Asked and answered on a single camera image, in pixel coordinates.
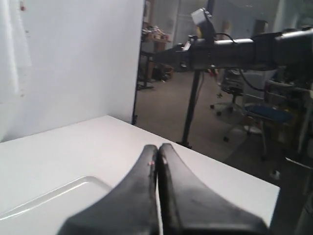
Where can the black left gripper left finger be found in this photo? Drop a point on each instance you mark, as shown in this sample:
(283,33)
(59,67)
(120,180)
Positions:
(128,209)

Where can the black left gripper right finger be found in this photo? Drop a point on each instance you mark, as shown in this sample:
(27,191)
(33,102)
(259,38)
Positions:
(189,207)

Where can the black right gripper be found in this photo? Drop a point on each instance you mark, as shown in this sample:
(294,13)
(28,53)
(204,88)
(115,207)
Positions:
(195,54)

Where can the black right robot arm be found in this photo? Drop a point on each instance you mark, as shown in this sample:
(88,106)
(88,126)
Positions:
(263,52)

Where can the wooden shelf with clutter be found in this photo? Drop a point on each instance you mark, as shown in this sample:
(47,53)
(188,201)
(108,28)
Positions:
(154,33)

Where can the black tripod stand pole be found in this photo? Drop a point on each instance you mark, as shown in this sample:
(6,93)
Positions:
(190,111)

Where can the white office chair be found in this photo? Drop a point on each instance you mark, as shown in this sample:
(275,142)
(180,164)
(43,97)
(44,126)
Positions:
(231,84)

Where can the white rectangular plastic tray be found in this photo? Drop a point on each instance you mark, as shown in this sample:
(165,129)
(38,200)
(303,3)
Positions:
(46,214)

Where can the blue seat chair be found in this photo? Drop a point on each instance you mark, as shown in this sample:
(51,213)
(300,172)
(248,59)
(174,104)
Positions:
(261,114)

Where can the white paper backdrop sheet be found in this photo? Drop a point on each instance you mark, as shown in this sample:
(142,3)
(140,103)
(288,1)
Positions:
(15,59)

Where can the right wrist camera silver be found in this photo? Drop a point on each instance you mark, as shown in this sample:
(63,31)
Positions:
(202,20)

